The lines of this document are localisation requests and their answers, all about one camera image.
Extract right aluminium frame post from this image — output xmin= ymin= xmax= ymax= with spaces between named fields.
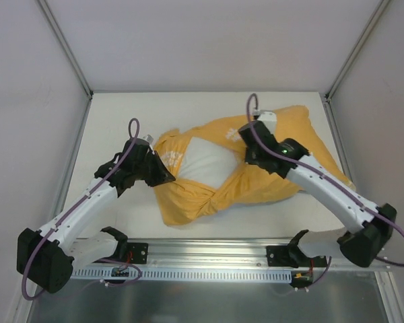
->
xmin=324 ymin=0 xmax=391 ymax=103

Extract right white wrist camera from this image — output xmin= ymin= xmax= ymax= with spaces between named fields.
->
xmin=253 ymin=110 xmax=277 ymax=133

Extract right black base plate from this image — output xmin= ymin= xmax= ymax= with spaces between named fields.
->
xmin=265 ymin=246 xmax=327 ymax=268

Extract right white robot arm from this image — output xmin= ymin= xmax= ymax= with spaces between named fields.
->
xmin=238 ymin=120 xmax=397 ymax=268

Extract yellow Mickey Mouse pillowcase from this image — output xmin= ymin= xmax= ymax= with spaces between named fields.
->
xmin=153 ymin=104 xmax=358 ymax=227

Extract white slotted cable duct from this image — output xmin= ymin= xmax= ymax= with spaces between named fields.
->
xmin=72 ymin=266 xmax=292 ymax=284

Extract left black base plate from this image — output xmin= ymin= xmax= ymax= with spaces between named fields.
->
xmin=112 ymin=242 xmax=149 ymax=264

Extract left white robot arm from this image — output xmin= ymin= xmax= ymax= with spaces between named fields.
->
xmin=16 ymin=135 xmax=175 ymax=300

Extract left aluminium frame post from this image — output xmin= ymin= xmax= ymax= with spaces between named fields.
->
xmin=35 ymin=0 xmax=94 ymax=100

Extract aluminium frame post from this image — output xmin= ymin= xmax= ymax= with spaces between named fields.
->
xmin=324 ymin=0 xmax=391 ymax=103
xmin=35 ymin=0 xmax=94 ymax=100

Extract aluminium mounting rail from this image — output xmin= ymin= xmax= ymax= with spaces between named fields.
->
xmin=70 ymin=237 xmax=391 ymax=272

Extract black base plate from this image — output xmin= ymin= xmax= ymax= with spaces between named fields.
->
xmin=112 ymin=242 xmax=149 ymax=264
xmin=265 ymin=246 xmax=327 ymax=268

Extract white pillow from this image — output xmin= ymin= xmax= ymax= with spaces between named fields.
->
xmin=178 ymin=137 xmax=239 ymax=190

